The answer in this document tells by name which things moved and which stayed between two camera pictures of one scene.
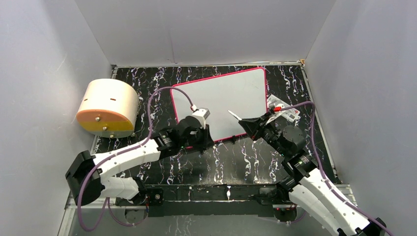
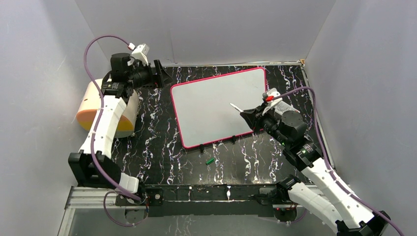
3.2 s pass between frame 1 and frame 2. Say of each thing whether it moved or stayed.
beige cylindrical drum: stayed
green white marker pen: moved
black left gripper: moved
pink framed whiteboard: stayed
